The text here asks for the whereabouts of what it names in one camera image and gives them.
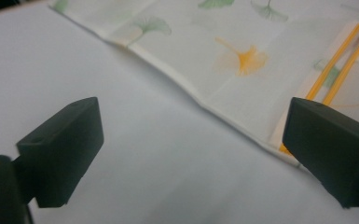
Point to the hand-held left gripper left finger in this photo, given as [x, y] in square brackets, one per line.
[62, 152]

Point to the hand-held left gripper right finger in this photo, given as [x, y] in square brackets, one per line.
[332, 149]

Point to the yellow chopstick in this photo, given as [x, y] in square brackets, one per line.
[351, 62]
[332, 59]

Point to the white leaf-print mesh bag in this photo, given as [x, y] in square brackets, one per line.
[199, 62]

